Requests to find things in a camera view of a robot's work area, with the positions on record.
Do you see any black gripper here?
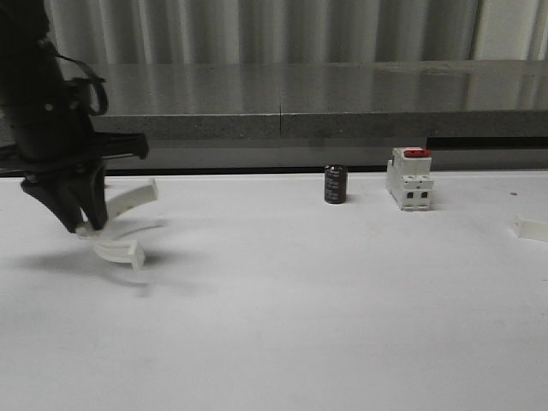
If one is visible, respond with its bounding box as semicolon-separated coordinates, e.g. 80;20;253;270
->
1;1;149;233

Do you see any white half-ring pipe clamp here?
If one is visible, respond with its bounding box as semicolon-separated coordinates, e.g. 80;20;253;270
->
75;178;158;271
515;215;548;242

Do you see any black cylindrical capacitor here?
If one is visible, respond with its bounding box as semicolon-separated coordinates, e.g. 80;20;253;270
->
324;164;348;205

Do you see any grey stone counter ledge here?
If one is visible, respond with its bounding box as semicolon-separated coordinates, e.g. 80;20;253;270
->
42;59;548;172

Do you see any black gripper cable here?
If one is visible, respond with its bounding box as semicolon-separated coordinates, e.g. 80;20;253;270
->
55;53;108;116

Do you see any white circuit breaker red switch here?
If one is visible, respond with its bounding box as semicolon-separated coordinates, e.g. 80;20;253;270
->
386;147;434;211

